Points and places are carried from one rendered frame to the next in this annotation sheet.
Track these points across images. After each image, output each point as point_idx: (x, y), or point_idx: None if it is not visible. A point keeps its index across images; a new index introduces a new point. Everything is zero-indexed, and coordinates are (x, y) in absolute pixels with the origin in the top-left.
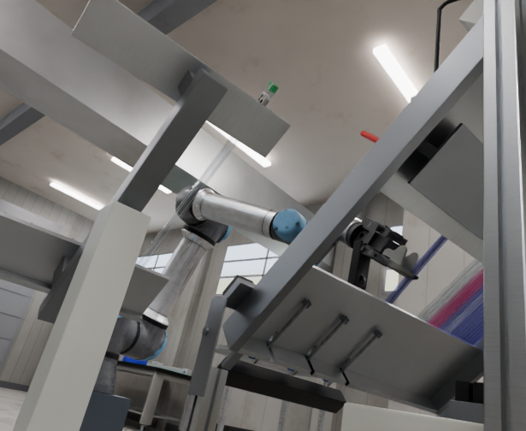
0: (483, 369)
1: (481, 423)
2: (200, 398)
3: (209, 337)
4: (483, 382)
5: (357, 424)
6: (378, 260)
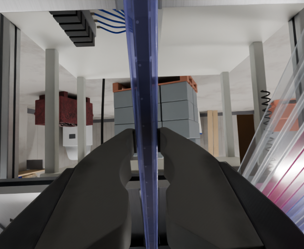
0: None
1: (5, 16)
2: None
3: None
4: None
5: None
6: (27, 209)
